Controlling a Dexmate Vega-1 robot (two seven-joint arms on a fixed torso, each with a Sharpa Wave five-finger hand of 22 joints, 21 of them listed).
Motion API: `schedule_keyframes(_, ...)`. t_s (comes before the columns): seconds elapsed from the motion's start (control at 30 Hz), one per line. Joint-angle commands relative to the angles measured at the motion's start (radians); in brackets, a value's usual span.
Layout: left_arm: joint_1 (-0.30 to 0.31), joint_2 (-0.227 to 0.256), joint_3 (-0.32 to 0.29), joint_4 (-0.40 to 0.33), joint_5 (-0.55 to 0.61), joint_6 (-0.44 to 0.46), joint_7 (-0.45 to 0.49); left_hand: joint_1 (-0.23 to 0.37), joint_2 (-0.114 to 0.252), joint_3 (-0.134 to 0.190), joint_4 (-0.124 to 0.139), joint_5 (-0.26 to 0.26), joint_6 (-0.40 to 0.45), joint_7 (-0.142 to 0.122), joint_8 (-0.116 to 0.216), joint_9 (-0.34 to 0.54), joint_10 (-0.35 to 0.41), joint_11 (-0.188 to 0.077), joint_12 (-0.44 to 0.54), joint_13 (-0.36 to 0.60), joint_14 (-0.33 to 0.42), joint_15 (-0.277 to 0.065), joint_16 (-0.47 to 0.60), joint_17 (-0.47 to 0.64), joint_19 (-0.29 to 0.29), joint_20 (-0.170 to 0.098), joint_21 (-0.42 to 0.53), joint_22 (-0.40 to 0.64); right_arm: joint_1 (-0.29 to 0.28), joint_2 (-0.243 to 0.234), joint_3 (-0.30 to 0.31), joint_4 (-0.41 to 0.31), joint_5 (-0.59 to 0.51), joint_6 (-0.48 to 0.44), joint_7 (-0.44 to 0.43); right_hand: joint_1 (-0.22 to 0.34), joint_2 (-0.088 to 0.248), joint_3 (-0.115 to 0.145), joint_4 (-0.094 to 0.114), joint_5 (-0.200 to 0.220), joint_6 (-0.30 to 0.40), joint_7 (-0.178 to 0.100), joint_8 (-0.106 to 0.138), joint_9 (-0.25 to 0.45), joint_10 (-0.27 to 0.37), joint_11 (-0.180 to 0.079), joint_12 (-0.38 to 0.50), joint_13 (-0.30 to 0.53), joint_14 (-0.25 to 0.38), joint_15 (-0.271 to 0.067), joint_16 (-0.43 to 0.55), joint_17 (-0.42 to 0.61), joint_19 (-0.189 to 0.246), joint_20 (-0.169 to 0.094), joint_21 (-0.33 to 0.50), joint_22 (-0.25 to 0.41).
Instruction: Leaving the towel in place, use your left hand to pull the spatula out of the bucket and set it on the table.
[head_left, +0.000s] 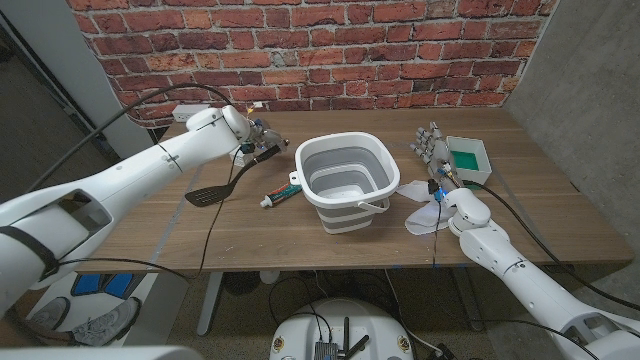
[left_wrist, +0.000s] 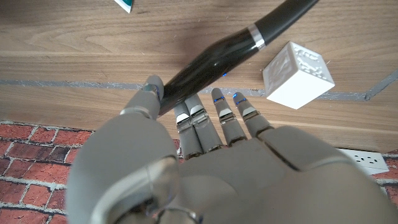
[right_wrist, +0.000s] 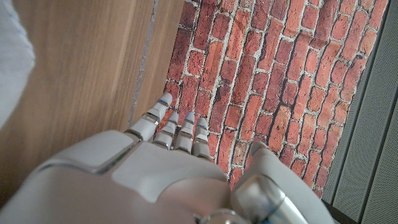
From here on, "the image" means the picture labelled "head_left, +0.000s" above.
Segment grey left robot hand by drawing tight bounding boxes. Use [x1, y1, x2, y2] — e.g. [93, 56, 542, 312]
[244, 118, 290, 156]

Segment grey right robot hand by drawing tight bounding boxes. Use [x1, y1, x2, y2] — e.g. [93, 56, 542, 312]
[409, 121, 464, 194]

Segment black slotted spatula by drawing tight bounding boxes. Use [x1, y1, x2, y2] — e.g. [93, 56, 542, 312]
[184, 144, 282, 208]

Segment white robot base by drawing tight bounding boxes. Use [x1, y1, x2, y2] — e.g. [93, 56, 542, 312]
[268, 298, 415, 360]

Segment white towel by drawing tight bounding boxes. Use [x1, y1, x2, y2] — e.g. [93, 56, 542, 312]
[396, 179, 459, 237]

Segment white grey collapsible bucket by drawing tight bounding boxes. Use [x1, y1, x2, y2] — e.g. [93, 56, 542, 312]
[288, 131, 402, 235]

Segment white tray green inside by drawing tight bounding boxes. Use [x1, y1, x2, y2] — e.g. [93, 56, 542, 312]
[445, 135, 493, 188]

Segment toothpaste tube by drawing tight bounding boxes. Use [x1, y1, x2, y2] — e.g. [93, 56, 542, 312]
[259, 182, 303, 209]

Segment white power outlet strip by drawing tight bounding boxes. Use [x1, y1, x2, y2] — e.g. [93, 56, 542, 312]
[171, 103, 211, 124]

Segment black round floor object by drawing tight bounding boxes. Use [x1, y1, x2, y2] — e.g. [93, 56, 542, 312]
[223, 272, 261, 296]

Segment metal table leg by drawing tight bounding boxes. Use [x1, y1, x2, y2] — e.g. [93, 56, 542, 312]
[196, 271, 225, 337]
[449, 267, 485, 332]

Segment blue floor pad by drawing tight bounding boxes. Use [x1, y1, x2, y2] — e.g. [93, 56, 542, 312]
[70, 273, 104, 297]
[102, 272, 146, 300]

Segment grey computer box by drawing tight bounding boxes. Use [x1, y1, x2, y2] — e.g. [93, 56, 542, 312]
[313, 341, 340, 360]

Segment grey sneaker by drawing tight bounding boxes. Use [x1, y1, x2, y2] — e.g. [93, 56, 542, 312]
[29, 296, 71, 331]
[69, 297, 143, 347]

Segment white robot torso edge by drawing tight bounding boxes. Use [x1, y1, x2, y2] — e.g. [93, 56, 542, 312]
[0, 344, 204, 360]

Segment person leg brown trousers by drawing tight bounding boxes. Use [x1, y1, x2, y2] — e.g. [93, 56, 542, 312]
[14, 319, 76, 346]

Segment thin black right hand cable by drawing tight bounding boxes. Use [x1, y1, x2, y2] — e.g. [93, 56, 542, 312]
[430, 194, 442, 269]

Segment thin black hand cable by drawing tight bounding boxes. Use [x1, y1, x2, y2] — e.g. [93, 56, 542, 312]
[49, 149, 244, 280]
[430, 194, 442, 269]

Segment thin black left hand cable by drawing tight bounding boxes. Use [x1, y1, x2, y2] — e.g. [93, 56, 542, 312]
[49, 149, 244, 280]

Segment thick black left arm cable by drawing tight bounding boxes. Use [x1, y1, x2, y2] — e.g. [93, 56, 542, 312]
[27, 82, 235, 195]

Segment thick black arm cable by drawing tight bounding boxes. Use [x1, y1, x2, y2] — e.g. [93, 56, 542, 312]
[27, 82, 235, 195]
[462, 179, 640, 312]

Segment printed brick wall backdrop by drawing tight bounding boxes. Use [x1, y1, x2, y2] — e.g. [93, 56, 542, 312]
[64, 0, 559, 129]

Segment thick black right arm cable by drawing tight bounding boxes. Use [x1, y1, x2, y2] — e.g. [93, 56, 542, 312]
[462, 179, 640, 312]

